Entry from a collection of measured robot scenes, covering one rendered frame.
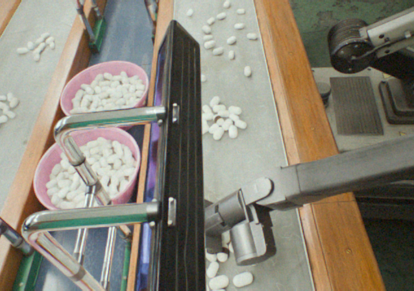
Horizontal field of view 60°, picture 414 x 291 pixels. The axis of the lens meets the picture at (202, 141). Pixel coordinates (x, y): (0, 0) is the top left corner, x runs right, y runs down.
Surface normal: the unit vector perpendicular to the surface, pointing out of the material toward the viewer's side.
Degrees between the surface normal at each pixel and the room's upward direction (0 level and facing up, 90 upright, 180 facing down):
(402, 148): 35
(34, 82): 0
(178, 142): 58
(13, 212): 0
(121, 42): 0
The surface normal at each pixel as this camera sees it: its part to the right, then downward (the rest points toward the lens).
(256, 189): -0.63, -0.29
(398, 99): -0.12, -0.63
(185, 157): 0.77, -0.42
